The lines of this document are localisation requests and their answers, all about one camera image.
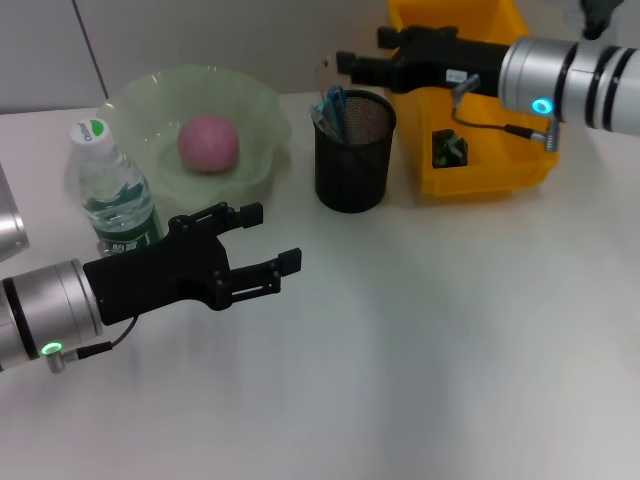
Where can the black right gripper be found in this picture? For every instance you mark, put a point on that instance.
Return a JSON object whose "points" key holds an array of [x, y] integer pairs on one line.
{"points": [[450, 55]]}

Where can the green plastic wrapper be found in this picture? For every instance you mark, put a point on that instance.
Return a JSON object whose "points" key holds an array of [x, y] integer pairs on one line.
{"points": [[447, 150]]}

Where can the light green wavy fruit plate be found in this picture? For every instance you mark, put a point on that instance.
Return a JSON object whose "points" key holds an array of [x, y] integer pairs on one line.
{"points": [[225, 100]]}

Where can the blue and teal scissors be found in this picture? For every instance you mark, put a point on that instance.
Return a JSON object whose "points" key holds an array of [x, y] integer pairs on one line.
{"points": [[339, 112]]}

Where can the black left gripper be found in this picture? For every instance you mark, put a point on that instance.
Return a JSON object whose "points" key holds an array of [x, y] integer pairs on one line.
{"points": [[155, 280]]}

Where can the silver grey pen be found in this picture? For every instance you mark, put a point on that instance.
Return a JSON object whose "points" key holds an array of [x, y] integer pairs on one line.
{"points": [[320, 119]]}

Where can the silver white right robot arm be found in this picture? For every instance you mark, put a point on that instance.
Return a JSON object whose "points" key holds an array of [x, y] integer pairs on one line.
{"points": [[575, 80]]}

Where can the clear plastic ruler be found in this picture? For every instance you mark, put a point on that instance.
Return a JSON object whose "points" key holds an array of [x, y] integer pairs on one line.
{"points": [[321, 75]]}

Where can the clear water bottle green label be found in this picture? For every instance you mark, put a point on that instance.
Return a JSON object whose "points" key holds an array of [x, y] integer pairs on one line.
{"points": [[115, 200]]}

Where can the yellow plastic storage bin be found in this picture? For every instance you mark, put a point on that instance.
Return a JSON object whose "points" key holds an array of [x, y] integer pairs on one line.
{"points": [[480, 170]]}

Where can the black mesh pen cup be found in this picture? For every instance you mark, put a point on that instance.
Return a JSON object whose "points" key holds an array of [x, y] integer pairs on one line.
{"points": [[350, 175]]}

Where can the pink peach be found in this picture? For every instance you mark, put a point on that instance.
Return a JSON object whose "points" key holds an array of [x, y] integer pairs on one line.
{"points": [[209, 144]]}

